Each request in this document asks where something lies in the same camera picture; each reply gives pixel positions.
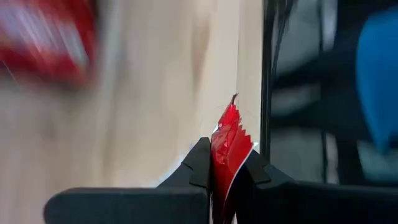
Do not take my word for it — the black aluminium rig frame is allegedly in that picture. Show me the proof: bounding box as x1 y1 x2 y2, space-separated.
260 0 282 159

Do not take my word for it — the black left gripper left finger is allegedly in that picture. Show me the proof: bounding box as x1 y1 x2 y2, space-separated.
43 136 213 224

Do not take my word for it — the red Skittles candy pack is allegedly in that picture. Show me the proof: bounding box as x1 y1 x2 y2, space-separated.
210 93 254 224
0 0 99 86

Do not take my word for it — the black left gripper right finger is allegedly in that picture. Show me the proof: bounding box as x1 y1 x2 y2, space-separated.
234 149 398 224

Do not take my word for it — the blue plastic object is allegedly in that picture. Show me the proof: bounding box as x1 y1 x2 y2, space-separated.
355 7 398 155

